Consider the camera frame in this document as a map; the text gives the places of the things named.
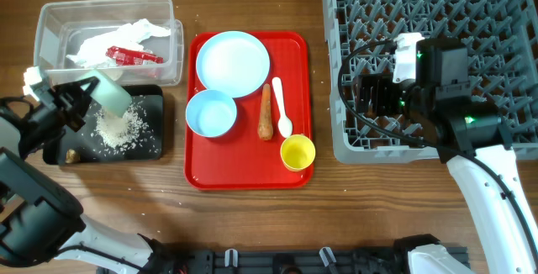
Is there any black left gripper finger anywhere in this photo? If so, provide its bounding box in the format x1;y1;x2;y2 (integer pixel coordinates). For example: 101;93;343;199
73;76;100;97
64;101;90;132

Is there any green bowl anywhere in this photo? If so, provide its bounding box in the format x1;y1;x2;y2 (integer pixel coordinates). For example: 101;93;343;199
77;70;132;117

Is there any brown food scrap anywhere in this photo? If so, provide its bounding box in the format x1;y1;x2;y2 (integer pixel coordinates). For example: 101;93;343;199
65;149;81;164

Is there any pile of white rice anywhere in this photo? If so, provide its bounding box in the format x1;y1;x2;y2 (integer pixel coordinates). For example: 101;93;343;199
93;103;150;152

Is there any white paper napkin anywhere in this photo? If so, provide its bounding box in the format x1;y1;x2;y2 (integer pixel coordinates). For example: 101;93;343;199
66;18;171;68

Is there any yellow plastic cup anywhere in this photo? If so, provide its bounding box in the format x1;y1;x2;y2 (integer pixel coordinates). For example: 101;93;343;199
280;134;316;171

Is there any orange carrot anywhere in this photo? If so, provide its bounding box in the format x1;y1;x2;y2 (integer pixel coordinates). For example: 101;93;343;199
257;84;273;141

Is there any small light blue bowl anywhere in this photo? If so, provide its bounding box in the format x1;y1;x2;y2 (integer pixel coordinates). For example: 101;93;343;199
185;90;237;138

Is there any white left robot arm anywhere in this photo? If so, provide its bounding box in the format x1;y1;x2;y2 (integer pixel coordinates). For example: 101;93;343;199
1;75;188;273

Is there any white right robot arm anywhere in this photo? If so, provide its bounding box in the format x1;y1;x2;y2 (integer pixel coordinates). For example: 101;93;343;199
339;33;537;273

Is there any clear plastic waste bin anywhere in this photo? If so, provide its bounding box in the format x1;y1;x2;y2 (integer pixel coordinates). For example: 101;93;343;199
34;0;184;86

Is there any black waste tray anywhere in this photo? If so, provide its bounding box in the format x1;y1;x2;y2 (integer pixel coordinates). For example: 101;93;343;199
43;85;164;166

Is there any grey dishwasher rack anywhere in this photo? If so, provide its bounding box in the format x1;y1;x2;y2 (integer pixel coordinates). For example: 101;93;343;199
322;0;537;164

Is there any red snack wrapper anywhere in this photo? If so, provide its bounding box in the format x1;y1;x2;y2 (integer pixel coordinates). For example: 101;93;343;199
105;46;164;66

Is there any white plastic spoon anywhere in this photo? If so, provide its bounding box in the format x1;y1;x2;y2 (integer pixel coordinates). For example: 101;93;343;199
272;77;293;138

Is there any large light blue plate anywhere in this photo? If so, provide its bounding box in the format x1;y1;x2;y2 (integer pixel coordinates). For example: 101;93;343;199
196;31;271;98

